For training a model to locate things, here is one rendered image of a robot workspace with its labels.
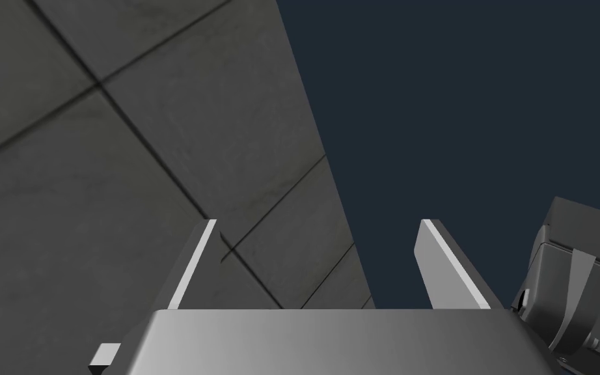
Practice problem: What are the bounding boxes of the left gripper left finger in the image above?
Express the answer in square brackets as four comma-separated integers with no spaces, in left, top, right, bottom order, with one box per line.
[153,219,222,311]

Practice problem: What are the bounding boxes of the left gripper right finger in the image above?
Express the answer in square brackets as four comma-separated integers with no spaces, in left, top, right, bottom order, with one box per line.
[413,219,504,311]

